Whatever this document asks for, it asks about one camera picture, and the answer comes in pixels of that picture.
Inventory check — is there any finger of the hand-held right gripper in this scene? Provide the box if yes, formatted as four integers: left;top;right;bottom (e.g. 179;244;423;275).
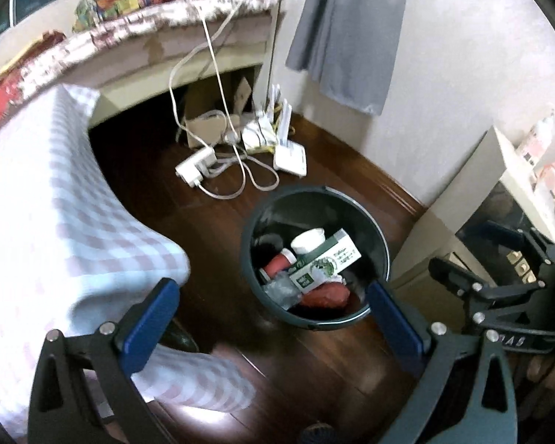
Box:
428;256;495;315
483;219;555;264

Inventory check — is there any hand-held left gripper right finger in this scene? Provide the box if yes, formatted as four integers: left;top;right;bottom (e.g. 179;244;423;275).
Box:
367;281;521;444

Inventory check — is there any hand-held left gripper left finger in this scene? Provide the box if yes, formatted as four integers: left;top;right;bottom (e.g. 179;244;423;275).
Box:
28;277;181;444

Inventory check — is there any red bag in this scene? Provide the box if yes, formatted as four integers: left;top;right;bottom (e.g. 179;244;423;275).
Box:
300;282;352;308

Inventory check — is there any green white carton box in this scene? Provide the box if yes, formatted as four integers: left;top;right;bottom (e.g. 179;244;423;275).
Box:
286;228;362;294

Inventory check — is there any black round bin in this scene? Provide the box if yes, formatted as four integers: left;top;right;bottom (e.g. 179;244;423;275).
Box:
239;185;391;331

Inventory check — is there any white paper cup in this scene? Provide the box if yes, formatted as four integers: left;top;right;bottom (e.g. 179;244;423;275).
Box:
290;228;327;256

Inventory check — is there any red paper cup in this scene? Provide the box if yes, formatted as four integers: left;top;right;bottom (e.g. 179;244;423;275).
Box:
263;247;297;278

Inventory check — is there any person's right hand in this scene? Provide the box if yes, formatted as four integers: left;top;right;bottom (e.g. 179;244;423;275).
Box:
513;347;555;426

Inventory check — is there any cream cabinet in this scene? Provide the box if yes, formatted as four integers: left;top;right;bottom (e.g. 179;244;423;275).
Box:
391;125;555;297

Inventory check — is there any pink white box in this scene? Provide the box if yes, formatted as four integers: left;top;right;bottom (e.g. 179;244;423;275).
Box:
515;111;555;167

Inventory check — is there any dark blue fabric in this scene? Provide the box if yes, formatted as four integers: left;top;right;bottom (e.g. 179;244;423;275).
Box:
300;421;338;444

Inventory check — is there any pink white checked tablecloth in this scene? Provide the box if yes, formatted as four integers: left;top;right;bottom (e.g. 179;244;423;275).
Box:
0;84;255;426

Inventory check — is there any white power strip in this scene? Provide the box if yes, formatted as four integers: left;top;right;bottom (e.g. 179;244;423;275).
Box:
175;147;218;189

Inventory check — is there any white router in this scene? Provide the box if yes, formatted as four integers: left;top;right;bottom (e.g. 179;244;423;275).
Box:
273;99;308;177

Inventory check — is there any brown cardboard box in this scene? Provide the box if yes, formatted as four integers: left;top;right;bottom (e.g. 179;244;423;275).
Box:
180;76;253;149

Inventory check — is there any cream bed base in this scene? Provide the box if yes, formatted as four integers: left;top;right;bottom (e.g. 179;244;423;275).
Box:
88;9;285;125

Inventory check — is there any grey curtain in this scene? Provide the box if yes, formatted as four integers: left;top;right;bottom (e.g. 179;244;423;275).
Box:
285;0;412;116

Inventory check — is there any bed with floral cover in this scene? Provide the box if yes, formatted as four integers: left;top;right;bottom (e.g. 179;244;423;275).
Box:
0;0;280;142

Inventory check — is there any red gold folded blanket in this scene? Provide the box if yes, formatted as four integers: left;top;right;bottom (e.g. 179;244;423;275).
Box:
0;31;68;98

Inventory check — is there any colourful printed pillow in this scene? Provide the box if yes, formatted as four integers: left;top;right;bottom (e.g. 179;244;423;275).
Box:
73;0;183;33

